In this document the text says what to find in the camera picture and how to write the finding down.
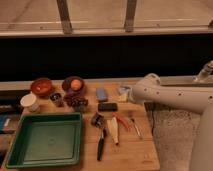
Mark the small metal cup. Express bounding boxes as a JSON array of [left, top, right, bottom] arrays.
[[50, 93, 63, 107]]

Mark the white cup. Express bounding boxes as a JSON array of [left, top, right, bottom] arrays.
[[20, 93, 40, 112]]

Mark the green plastic tray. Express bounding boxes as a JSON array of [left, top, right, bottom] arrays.
[[6, 113, 82, 169]]

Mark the cream spatula tool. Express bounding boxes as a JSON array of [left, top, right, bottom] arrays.
[[107, 117, 119, 145]]

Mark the black handled brush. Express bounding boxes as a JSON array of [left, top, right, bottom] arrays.
[[91, 113, 107, 161]]

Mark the black rectangular block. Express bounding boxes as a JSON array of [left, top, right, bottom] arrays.
[[98, 103, 118, 111]]

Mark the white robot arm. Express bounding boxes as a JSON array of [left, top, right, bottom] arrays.
[[129, 73, 213, 171]]

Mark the crumpled blue cloth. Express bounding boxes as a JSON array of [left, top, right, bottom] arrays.
[[118, 85, 131, 102]]

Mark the red bowl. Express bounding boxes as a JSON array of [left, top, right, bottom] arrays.
[[30, 78, 53, 97]]

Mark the grey faucet fixture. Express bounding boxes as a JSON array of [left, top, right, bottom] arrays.
[[194, 60, 213, 83]]

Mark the red handled tool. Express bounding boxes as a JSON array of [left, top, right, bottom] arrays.
[[112, 113, 130, 131]]

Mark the blue object at left edge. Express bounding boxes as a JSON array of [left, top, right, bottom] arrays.
[[0, 115, 10, 131]]

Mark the blue sponge block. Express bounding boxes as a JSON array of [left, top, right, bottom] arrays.
[[96, 88, 108, 102]]

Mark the dark maroon bowl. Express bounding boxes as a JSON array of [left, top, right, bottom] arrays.
[[62, 76, 85, 94]]

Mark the orange ball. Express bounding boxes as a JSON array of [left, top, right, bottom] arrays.
[[70, 79, 82, 91]]

